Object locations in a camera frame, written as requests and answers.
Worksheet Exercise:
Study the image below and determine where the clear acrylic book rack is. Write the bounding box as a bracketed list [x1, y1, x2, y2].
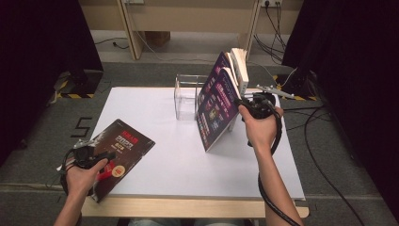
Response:
[173, 73, 248, 123]

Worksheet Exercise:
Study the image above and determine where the black stand base striped tape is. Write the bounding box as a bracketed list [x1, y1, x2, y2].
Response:
[272, 72, 319, 102]
[56, 70, 104, 100]

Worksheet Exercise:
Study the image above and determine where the person's right hand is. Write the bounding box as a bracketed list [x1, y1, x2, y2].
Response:
[238, 105, 285, 152]

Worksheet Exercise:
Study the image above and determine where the grey tape patch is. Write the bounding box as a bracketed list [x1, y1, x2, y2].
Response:
[295, 199, 318, 211]

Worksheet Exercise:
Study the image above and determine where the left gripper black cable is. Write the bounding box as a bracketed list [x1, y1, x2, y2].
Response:
[59, 149, 83, 226]

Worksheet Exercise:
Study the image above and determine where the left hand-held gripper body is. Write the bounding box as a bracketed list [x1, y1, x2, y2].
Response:
[73, 138, 106, 170]

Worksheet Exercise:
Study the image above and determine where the black cable with plug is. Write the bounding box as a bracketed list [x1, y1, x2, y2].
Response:
[93, 37, 130, 51]

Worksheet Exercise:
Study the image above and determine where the white book with colourful pictures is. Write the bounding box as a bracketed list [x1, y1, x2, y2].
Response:
[227, 47, 250, 133]

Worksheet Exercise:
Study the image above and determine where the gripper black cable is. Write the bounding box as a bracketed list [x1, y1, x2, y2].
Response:
[247, 106, 302, 226]
[59, 149, 83, 226]

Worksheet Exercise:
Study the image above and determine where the white table mat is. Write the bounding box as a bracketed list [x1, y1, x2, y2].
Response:
[68, 87, 306, 201]

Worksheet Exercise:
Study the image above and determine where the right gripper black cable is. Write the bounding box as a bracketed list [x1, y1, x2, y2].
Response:
[247, 106, 302, 226]

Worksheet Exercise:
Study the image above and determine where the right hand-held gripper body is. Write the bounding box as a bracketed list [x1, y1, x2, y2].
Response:
[243, 84, 295, 121]

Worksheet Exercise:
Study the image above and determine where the black curtain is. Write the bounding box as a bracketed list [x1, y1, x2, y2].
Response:
[281, 0, 399, 215]
[0, 0, 104, 168]

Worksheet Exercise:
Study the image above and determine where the purple book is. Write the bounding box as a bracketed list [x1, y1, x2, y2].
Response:
[196, 67, 243, 153]
[197, 51, 234, 106]

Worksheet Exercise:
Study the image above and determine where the wooden table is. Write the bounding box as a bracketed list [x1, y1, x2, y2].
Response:
[79, 87, 310, 219]

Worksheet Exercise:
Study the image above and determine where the beige wooden desk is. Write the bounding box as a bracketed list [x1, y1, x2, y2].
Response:
[78, 0, 304, 62]

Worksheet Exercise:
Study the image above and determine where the person's left hand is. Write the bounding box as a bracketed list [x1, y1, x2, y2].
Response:
[65, 158, 109, 197]

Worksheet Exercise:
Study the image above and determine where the bundle of black cables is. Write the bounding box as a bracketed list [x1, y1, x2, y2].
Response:
[253, 3, 288, 64]

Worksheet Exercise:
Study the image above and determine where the long black floor cable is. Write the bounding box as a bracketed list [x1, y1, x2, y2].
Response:
[280, 105, 366, 226]

